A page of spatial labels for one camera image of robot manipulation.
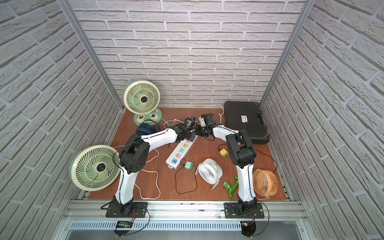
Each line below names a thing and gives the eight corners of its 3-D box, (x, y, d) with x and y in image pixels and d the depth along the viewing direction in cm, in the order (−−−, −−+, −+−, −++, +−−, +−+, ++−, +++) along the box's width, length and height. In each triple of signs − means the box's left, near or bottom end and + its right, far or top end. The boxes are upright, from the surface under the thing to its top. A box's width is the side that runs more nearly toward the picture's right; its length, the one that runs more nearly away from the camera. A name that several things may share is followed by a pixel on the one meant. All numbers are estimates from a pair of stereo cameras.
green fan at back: (140, 130, 108) (123, 96, 83) (135, 121, 114) (117, 86, 88) (165, 117, 117) (157, 83, 91) (159, 110, 122) (150, 75, 96)
